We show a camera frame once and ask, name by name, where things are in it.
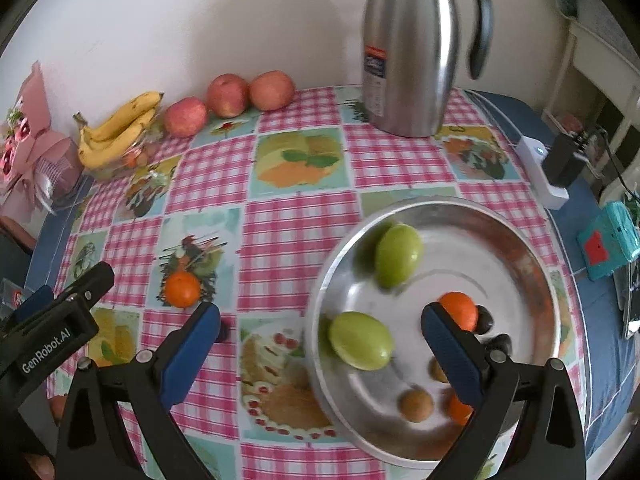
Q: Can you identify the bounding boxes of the dark plum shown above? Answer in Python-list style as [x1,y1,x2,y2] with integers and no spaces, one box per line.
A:
[474,306,495,335]
[215,321,230,344]
[485,334,513,356]

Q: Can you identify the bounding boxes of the brown kiwi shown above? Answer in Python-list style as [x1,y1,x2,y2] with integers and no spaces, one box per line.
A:
[428,358,449,385]
[399,389,434,424]

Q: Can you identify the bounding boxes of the orange tangerine with stem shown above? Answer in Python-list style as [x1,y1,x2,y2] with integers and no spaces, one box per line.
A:
[438,292,480,332]

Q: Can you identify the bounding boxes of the green mango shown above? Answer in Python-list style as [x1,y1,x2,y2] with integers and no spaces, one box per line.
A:
[329,311,395,372]
[374,223,424,289]

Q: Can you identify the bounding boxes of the clear glass mug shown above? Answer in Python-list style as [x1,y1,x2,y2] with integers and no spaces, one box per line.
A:
[0,278,25,321]

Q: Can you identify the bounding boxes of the pink flower bouquet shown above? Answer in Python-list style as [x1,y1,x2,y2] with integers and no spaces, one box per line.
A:
[1,63,84,222]

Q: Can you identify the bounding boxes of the yellow banana bunch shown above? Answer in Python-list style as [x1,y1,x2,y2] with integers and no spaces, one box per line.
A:
[73,91,164,170]

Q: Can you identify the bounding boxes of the clear plastic fruit box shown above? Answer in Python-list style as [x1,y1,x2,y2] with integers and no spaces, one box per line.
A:
[89,118,165,181]

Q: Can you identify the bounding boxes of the fruit pattern checkered tablecloth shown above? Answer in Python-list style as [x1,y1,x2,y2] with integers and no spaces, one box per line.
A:
[27,84,640,480]

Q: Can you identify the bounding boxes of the round steel tray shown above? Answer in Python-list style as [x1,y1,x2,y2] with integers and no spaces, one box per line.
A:
[304,196,560,469]

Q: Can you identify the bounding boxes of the teal toy box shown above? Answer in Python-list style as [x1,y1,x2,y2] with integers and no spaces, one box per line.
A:
[577,200,639,281]

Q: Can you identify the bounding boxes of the red apple left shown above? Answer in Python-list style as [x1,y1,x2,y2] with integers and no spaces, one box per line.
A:
[164,96,207,138]

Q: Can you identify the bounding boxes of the red apple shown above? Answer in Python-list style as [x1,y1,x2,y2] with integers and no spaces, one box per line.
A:
[250,70,295,112]
[206,74,250,118]
[164,96,207,138]

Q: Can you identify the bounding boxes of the red apple middle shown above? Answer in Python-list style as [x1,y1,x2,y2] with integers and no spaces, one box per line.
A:
[206,74,250,118]

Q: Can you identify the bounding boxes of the black power adapter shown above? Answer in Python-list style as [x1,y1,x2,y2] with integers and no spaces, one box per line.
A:
[542,132,589,188]

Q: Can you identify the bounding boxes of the white power strip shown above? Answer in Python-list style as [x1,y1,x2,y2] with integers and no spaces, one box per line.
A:
[515,136,570,210]

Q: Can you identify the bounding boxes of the red apple right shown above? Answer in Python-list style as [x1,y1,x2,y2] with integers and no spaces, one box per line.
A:
[250,70,295,112]

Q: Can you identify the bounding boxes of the steel thermos jug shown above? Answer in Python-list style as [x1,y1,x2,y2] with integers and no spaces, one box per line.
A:
[361,0,494,139]

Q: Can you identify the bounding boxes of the black charger cable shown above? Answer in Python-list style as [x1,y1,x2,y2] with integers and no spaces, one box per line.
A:
[574,127,632,201]

